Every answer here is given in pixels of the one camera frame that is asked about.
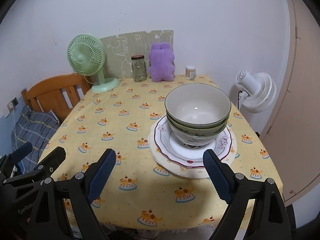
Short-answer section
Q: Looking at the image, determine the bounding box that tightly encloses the grey plaid pillow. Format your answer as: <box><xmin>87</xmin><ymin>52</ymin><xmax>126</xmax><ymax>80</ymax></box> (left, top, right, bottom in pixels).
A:
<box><xmin>11</xmin><ymin>105</ymin><xmax>60</xmax><ymax>174</ymax></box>

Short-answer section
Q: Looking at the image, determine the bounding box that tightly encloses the red-rimmed white plate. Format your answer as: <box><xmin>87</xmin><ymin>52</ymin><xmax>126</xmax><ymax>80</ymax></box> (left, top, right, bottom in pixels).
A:
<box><xmin>153</xmin><ymin>116</ymin><xmax>233</xmax><ymax>168</ymax></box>

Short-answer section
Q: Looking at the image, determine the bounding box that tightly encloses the beige door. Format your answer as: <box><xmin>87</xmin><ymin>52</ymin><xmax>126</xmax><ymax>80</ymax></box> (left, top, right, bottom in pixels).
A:
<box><xmin>261</xmin><ymin>0</ymin><xmax>319</xmax><ymax>205</ymax></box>

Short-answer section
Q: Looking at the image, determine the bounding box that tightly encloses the cotton swab container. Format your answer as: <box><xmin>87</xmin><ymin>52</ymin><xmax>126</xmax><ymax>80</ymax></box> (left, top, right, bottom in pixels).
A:
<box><xmin>185</xmin><ymin>65</ymin><xmax>196</xmax><ymax>80</ymax></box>

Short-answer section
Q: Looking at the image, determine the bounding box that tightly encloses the glass jar black lid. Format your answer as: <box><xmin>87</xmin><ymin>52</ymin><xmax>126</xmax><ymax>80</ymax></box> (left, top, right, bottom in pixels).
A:
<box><xmin>131</xmin><ymin>55</ymin><xmax>147</xmax><ymax>82</ymax></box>

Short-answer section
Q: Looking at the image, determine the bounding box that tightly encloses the green desk fan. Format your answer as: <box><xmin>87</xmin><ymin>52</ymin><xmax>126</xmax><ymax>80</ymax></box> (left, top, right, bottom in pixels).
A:
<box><xmin>67</xmin><ymin>34</ymin><xmax>120</xmax><ymax>93</ymax></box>

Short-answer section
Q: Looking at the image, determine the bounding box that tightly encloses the white floor fan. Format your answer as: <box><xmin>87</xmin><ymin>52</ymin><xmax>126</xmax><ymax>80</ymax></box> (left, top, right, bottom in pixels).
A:
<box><xmin>236</xmin><ymin>70</ymin><xmax>277</xmax><ymax>114</ymax></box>

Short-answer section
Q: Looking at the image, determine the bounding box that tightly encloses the wooden bed headboard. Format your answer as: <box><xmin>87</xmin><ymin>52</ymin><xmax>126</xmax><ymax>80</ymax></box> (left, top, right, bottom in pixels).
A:
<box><xmin>21</xmin><ymin>73</ymin><xmax>92</xmax><ymax>121</ymax></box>

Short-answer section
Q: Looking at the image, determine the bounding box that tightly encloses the wall power outlet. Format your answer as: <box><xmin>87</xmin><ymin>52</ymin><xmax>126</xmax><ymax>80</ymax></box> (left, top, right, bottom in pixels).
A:
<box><xmin>7</xmin><ymin>98</ymin><xmax>18</xmax><ymax>112</ymax></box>

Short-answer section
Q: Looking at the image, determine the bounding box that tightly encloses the large orange-flower plate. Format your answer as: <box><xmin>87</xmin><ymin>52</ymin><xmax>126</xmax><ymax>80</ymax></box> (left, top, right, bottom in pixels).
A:
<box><xmin>149</xmin><ymin>120</ymin><xmax>237</xmax><ymax>179</ymax></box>

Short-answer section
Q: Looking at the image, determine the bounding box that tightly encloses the purple plush toy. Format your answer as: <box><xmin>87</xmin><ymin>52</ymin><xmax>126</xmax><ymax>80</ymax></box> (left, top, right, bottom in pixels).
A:
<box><xmin>149</xmin><ymin>42</ymin><xmax>175</xmax><ymax>82</ymax></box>

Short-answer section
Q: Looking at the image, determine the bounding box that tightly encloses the scalloped orange-flower plate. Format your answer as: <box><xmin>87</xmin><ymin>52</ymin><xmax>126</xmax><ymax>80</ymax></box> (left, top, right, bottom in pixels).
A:
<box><xmin>150</xmin><ymin>139</ymin><xmax>239</xmax><ymax>179</ymax></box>

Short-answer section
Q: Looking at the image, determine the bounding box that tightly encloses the green patterned wall mat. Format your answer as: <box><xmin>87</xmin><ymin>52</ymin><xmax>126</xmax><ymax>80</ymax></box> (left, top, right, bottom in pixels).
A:
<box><xmin>101</xmin><ymin>30</ymin><xmax>174</xmax><ymax>79</ymax></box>

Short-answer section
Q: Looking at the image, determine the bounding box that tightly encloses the yellow patterned tablecloth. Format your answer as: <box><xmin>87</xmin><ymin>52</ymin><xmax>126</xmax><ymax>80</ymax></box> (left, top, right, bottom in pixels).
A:
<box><xmin>43</xmin><ymin>76</ymin><xmax>283</xmax><ymax>230</ymax></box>

